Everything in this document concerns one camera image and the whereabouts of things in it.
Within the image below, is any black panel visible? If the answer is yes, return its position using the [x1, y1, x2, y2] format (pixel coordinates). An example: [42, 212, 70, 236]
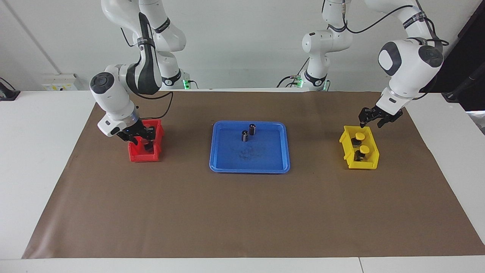
[422, 11, 485, 111]

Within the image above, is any blue plastic tray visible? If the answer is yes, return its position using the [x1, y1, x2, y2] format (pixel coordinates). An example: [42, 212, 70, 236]
[209, 121, 291, 174]

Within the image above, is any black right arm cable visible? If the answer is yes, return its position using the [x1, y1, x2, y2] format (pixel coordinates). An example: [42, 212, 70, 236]
[120, 27, 174, 120]

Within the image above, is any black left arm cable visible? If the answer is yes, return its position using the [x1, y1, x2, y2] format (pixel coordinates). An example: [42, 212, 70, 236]
[341, 0, 450, 48]

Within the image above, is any red plastic bin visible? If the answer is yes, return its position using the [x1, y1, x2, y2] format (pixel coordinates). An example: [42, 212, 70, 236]
[128, 119, 164, 163]

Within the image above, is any black left base cable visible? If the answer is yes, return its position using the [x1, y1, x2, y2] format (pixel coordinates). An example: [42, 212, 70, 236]
[277, 57, 309, 88]

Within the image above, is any black clamp on table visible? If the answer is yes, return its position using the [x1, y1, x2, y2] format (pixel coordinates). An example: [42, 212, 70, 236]
[0, 78, 20, 101]

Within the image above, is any yellow plastic bin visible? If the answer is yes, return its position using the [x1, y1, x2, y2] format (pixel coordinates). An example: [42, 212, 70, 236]
[339, 125, 380, 170]

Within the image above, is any white wall outlet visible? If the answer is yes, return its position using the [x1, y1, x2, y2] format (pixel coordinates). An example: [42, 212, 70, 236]
[41, 74, 78, 91]

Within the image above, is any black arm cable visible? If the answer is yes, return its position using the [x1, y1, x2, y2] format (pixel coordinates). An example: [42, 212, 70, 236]
[120, 27, 174, 120]
[341, 0, 450, 48]

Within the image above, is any brown table mat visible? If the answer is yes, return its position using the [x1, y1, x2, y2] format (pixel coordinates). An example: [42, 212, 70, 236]
[22, 91, 485, 259]

